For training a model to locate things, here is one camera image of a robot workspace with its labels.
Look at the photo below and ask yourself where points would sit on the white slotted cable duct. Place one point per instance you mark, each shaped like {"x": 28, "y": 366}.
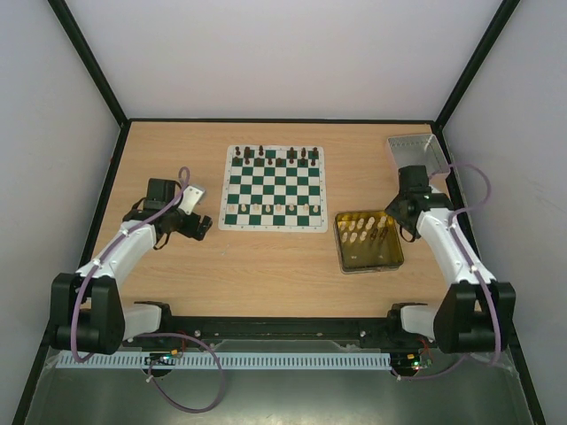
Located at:
{"x": 232, "y": 361}

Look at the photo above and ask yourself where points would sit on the gold tin tray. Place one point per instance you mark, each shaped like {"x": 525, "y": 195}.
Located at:
{"x": 367, "y": 241}

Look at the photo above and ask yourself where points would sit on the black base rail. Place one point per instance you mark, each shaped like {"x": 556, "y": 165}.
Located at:
{"x": 366, "y": 333}

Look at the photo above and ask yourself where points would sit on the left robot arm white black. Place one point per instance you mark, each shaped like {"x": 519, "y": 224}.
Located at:
{"x": 86, "y": 312}

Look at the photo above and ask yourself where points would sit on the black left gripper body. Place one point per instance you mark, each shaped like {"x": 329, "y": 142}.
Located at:
{"x": 188, "y": 230}

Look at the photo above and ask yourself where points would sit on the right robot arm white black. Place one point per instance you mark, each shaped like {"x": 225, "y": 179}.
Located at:
{"x": 476, "y": 313}

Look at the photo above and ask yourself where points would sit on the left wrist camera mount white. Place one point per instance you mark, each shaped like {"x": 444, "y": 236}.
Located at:
{"x": 191, "y": 197}

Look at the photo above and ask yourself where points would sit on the green white chess board mat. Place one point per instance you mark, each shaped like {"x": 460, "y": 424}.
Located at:
{"x": 289, "y": 182}

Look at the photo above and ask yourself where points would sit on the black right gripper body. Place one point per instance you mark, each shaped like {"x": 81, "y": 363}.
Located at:
{"x": 400, "y": 212}

